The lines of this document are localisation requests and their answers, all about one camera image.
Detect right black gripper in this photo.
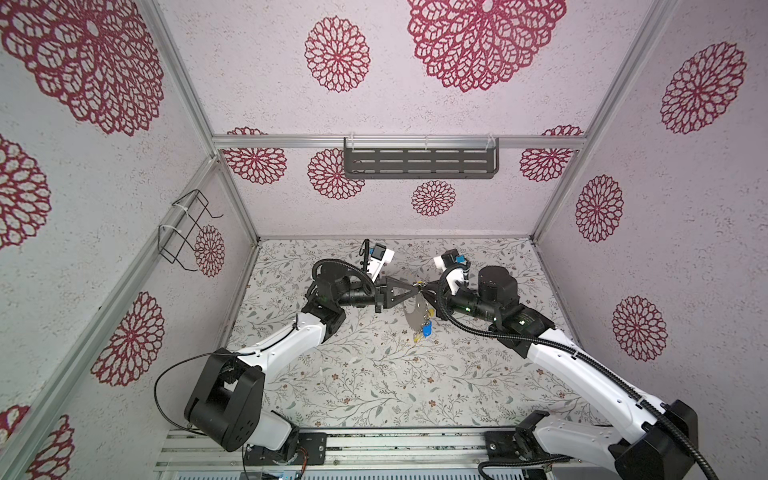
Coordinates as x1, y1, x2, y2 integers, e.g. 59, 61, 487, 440
416, 279, 500, 329

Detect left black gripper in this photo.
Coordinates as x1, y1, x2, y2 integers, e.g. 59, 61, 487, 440
337, 275, 418, 313

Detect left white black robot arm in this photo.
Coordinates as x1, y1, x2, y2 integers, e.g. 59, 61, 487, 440
183, 258, 420, 455

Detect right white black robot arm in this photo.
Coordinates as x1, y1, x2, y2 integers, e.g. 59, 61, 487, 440
423, 264, 715, 479

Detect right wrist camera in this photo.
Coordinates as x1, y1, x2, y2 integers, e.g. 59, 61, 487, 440
433, 249, 471, 295

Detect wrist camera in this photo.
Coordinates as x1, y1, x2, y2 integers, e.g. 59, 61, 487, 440
366, 243, 395, 282
433, 249, 471, 295

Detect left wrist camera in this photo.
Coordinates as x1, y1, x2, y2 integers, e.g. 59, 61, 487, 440
366, 243, 395, 282

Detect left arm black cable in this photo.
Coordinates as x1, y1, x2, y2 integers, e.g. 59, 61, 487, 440
152, 320, 301, 436

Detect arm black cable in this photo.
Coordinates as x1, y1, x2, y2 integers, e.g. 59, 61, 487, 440
436, 263, 721, 480
152, 320, 301, 436

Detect dark metal wall shelf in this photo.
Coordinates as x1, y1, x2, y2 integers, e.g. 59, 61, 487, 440
342, 138, 499, 180

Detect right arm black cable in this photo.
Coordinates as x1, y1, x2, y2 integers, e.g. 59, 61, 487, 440
436, 263, 721, 480

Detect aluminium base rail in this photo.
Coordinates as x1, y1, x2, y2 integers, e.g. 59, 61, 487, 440
152, 425, 607, 475

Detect black wire wall rack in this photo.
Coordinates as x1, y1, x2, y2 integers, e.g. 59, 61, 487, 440
156, 189, 223, 272

